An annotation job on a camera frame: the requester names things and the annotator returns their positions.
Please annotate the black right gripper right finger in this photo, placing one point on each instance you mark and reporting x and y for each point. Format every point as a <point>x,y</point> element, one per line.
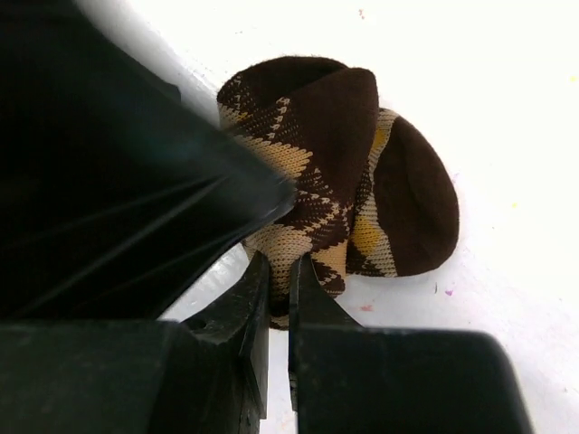
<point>348,378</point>

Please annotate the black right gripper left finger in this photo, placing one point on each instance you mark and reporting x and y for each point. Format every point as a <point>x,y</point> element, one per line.
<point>207,374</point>

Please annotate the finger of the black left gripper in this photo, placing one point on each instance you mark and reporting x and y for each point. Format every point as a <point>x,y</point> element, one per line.
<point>115,197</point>

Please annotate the brown argyle sock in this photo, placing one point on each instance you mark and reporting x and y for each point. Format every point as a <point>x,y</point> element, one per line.
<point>372,197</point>

